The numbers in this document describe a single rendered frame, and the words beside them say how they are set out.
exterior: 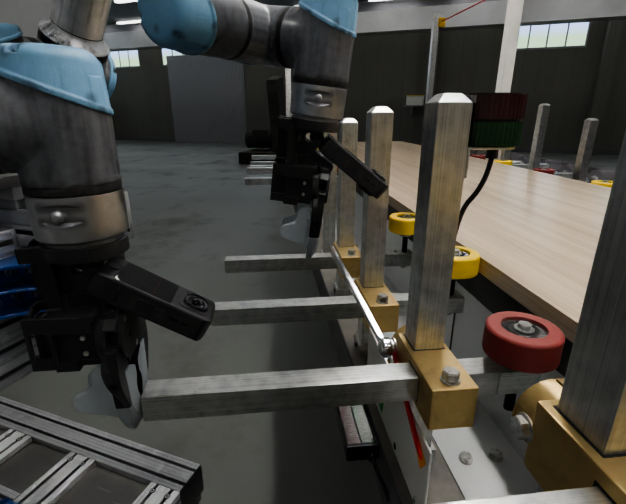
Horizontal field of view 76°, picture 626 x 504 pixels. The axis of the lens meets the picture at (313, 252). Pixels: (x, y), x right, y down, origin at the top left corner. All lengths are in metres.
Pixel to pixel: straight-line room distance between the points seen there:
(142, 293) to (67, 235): 0.08
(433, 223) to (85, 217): 0.32
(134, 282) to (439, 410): 0.32
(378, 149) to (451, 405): 0.39
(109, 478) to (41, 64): 1.14
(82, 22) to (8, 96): 0.54
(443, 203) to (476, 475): 0.44
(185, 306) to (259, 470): 1.18
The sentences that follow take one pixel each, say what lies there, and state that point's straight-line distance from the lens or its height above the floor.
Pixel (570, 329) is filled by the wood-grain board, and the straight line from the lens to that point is 0.58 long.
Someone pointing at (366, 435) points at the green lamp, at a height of 0.70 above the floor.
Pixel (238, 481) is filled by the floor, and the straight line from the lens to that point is 1.52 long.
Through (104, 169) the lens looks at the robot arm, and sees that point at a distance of 0.38.
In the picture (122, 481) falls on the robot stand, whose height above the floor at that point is 0.21.
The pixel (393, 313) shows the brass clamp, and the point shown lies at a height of 0.82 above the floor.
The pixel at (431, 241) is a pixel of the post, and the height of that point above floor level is 1.00.
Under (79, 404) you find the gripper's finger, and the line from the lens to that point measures 0.48.
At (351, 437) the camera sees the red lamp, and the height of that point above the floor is 0.70.
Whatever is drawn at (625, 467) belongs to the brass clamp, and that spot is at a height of 0.97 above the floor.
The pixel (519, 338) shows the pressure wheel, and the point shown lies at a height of 0.91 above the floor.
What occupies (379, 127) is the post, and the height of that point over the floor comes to 1.11.
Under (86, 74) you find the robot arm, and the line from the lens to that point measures 0.38.
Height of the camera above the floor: 1.13
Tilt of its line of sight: 19 degrees down
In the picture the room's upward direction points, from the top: straight up
